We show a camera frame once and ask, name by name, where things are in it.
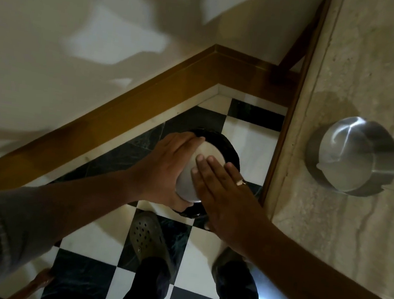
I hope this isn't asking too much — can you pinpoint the person's right hand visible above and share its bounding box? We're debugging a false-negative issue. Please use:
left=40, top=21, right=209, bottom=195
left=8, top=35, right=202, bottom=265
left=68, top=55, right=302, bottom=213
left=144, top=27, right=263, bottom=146
left=181, top=153, right=279, bottom=261

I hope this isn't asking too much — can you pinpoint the person's left hand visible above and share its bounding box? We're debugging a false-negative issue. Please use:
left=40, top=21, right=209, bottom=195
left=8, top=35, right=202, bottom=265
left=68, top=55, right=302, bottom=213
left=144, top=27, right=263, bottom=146
left=125, top=125, right=207, bottom=215

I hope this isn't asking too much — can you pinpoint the person's right forearm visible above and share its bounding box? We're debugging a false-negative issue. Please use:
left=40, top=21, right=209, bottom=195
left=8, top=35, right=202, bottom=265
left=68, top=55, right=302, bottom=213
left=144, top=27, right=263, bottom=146
left=233, top=214, right=394, bottom=299

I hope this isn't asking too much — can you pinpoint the person's left forearm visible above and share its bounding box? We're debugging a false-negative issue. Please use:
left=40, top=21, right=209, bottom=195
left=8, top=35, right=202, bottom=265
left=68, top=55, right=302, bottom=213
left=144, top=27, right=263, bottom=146
left=9, top=155, right=145, bottom=267

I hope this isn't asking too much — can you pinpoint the black waste bin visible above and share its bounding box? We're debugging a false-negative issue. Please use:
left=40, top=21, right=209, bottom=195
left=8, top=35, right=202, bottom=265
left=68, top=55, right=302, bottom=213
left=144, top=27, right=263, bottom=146
left=159, top=125, right=245, bottom=234

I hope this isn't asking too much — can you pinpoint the grey clog shoe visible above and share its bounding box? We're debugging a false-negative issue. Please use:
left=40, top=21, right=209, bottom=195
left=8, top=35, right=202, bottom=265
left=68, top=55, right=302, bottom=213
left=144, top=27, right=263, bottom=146
left=210, top=245, right=254, bottom=288
left=123, top=209, right=183, bottom=282

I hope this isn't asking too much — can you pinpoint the dark trouser leg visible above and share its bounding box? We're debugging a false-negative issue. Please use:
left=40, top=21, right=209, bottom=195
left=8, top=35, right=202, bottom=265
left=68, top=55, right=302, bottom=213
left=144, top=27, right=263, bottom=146
left=213, top=259, right=273, bottom=299
left=117, top=253, right=174, bottom=299

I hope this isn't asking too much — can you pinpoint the wooden table edge trim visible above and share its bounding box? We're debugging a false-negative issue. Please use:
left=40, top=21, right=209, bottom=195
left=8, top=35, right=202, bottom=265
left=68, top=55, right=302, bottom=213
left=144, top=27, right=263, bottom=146
left=257, top=0, right=335, bottom=213

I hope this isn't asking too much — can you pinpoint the wooden baseboard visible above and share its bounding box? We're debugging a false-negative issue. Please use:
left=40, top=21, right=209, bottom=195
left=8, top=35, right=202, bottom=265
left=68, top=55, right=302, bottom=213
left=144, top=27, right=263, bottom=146
left=0, top=17, right=303, bottom=234

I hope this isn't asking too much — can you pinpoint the wooden furniture leg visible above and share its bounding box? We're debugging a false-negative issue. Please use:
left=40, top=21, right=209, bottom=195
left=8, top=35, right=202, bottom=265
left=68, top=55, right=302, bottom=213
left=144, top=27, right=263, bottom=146
left=6, top=263, right=56, bottom=299

